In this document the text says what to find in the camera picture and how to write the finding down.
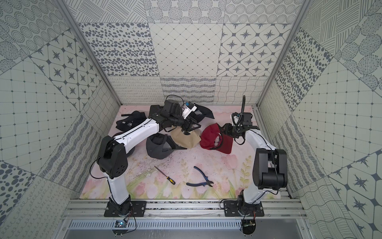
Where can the beige baseball cap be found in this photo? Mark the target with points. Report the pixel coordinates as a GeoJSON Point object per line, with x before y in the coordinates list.
{"type": "Point", "coordinates": [187, 141]}

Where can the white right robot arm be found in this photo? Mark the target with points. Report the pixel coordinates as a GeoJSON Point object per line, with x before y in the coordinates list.
{"type": "Point", "coordinates": [269, 172]}

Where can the navy baseball cap metal buckle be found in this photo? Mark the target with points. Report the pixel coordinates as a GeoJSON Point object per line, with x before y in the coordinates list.
{"type": "Point", "coordinates": [130, 121]}

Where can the dark red baseball cap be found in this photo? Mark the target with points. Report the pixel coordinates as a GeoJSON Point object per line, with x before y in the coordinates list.
{"type": "Point", "coordinates": [213, 138]}

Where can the black plastic tool case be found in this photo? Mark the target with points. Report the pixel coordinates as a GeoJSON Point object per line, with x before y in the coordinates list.
{"type": "Point", "coordinates": [155, 110]}

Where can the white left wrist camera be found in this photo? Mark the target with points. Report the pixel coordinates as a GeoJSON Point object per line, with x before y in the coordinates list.
{"type": "Point", "coordinates": [188, 108]}

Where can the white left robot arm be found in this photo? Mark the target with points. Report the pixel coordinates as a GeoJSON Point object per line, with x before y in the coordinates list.
{"type": "Point", "coordinates": [113, 151]}

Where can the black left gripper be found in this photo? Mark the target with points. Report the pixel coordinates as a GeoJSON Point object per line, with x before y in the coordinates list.
{"type": "Point", "coordinates": [187, 123]}

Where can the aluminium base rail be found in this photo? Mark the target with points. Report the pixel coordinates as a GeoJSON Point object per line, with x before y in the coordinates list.
{"type": "Point", "coordinates": [178, 214]}

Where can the yellow handled screwdriver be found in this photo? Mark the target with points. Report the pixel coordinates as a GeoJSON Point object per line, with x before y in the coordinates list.
{"type": "Point", "coordinates": [167, 177]}

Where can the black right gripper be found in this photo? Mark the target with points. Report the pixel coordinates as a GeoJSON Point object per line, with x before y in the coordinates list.
{"type": "Point", "coordinates": [228, 129]}

